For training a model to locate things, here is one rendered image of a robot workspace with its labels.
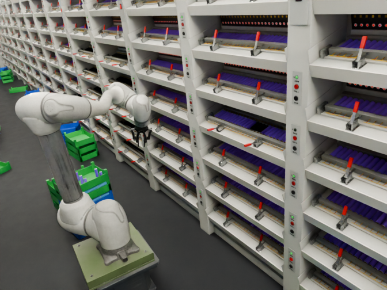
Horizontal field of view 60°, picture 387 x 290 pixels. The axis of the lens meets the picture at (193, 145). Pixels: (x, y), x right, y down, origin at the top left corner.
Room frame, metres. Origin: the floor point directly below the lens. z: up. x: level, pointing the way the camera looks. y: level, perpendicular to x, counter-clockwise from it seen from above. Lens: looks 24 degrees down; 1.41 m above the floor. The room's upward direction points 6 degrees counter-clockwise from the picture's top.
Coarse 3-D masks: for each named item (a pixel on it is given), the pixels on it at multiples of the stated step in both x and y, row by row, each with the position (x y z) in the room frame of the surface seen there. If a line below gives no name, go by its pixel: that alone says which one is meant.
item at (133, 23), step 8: (128, 16) 2.31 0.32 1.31; (136, 16) 2.34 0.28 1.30; (144, 16) 2.37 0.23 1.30; (128, 24) 2.31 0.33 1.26; (136, 24) 2.34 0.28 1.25; (144, 24) 2.37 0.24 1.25; (152, 24) 2.40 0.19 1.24; (128, 32) 2.31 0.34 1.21; (128, 40) 2.33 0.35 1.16; (128, 56) 2.37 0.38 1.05; (136, 56) 2.32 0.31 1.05; (144, 56) 2.35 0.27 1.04; (136, 80) 2.31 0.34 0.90; (144, 80) 2.33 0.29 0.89; (144, 88) 2.33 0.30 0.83; (152, 112) 2.35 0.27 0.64; (152, 136) 2.33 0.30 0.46; (152, 160) 2.31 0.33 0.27; (152, 168) 2.31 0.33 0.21; (152, 176) 2.32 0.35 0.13; (152, 184) 2.34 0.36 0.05
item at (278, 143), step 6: (210, 120) 1.71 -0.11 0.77; (216, 120) 1.66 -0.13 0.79; (222, 120) 1.63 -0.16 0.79; (228, 126) 1.58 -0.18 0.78; (234, 126) 1.54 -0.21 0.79; (240, 132) 1.49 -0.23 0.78; (246, 132) 1.46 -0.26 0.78; (252, 132) 1.44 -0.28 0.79; (264, 138) 1.36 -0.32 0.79; (270, 138) 1.35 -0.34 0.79; (276, 144) 1.31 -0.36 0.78; (282, 144) 1.28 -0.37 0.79; (282, 150) 1.26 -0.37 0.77
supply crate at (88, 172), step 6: (90, 162) 2.13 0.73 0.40; (84, 168) 2.10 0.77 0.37; (90, 168) 2.12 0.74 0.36; (78, 174) 2.06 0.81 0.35; (84, 174) 2.09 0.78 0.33; (90, 174) 2.09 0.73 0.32; (54, 180) 1.94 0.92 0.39; (90, 180) 1.91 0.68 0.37; (96, 180) 1.94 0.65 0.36; (102, 180) 1.96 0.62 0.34; (54, 186) 1.94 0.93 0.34; (84, 186) 1.88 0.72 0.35; (90, 186) 1.91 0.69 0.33
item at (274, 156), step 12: (216, 108) 1.78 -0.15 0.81; (204, 120) 1.73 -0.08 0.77; (204, 132) 1.69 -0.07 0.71; (216, 132) 1.58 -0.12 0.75; (228, 132) 1.54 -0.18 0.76; (240, 144) 1.44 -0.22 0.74; (252, 144) 1.38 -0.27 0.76; (264, 144) 1.35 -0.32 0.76; (264, 156) 1.31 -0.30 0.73; (276, 156) 1.25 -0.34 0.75
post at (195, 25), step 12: (180, 0) 1.76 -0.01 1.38; (180, 12) 1.76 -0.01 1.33; (180, 24) 1.77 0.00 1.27; (192, 24) 1.73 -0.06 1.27; (204, 24) 1.77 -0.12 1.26; (180, 36) 1.78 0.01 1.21; (192, 36) 1.72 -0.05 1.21; (192, 60) 1.72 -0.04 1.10; (204, 60) 1.76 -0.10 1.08; (192, 72) 1.72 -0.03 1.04; (192, 84) 1.73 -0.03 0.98; (204, 108) 1.74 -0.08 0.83; (192, 120) 1.76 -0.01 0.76; (192, 144) 1.78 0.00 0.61; (204, 144) 1.73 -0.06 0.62; (204, 168) 1.72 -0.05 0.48; (204, 192) 1.72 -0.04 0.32; (204, 204) 1.73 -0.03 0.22; (204, 216) 1.74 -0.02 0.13; (204, 228) 1.75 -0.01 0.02
